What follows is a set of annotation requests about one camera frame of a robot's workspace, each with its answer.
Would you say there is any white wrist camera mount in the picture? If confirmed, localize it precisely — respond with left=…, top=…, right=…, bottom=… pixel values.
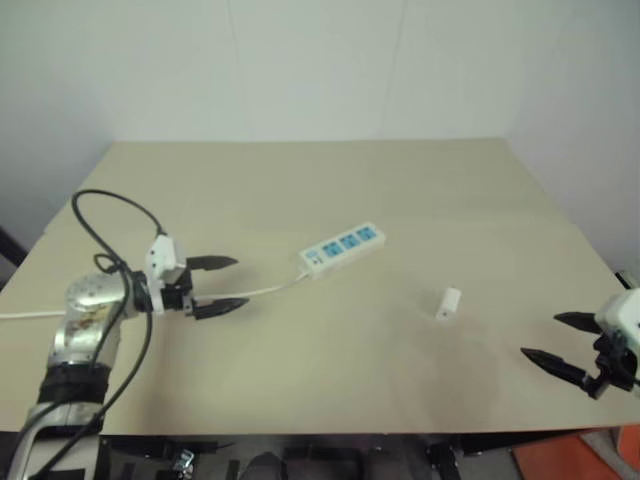
left=144, top=233, right=189, bottom=317
left=593, top=288, right=640, bottom=359

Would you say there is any white power cord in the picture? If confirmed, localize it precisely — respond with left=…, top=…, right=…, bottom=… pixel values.
left=0, top=268, right=309, bottom=322

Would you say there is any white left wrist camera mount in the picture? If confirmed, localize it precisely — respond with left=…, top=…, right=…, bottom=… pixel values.
left=144, top=233, right=189, bottom=317

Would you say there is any white power strip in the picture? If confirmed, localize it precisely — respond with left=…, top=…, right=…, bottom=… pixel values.
left=298, top=223, right=388, bottom=280

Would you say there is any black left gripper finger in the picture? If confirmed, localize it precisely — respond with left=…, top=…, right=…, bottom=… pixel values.
left=191, top=297, right=251, bottom=323
left=185, top=254, right=240, bottom=274

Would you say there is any orange object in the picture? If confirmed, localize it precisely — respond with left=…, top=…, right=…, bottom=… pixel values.
left=510, top=423, right=640, bottom=480

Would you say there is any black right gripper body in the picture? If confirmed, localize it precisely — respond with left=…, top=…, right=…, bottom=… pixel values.
left=581, top=331, right=640, bottom=402

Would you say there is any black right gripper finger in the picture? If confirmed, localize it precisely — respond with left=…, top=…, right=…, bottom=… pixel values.
left=519, top=346, right=591, bottom=389
left=553, top=311, right=602, bottom=334

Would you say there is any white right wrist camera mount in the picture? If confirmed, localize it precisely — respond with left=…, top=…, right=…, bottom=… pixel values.
left=593, top=288, right=640, bottom=359

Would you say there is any white plug adapter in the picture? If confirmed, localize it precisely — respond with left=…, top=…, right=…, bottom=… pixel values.
left=433, top=286, right=463, bottom=324

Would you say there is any dark grey panel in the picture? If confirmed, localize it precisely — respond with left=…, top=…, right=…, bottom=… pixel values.
left=0, top=226, right=30, bottom=290

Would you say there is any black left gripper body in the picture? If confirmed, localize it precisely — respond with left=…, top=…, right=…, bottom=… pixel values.
left=159, top=266, right=196, bottom=317

